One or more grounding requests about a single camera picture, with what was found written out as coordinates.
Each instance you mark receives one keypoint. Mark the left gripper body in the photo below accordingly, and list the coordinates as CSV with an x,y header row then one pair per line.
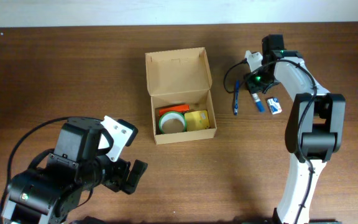
x,y
122,175

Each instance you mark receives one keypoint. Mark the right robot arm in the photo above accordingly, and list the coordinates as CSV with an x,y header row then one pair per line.
x,y
314,129

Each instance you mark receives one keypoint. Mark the green tape roll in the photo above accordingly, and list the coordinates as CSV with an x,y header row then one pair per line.
x,y
172,122

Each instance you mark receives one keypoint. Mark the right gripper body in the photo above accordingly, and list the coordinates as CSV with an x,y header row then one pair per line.
x,y
257,86

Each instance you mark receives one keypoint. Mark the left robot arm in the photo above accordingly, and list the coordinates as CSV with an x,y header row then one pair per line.
x,y
36,196

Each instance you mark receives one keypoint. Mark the blue pen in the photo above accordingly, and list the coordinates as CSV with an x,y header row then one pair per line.
x,y
236,95

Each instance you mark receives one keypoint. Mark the white blue eraser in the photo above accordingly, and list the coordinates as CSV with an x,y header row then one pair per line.
x,y
274,105

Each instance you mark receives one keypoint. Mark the yellow sticky note pad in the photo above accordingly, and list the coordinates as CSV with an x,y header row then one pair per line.
x,y
197,120

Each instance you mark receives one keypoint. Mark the brown cardboard box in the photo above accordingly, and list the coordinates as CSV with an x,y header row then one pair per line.
x,y
177,77

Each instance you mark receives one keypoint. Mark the blue white marker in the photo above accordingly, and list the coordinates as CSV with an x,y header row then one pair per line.
x,y
258,102

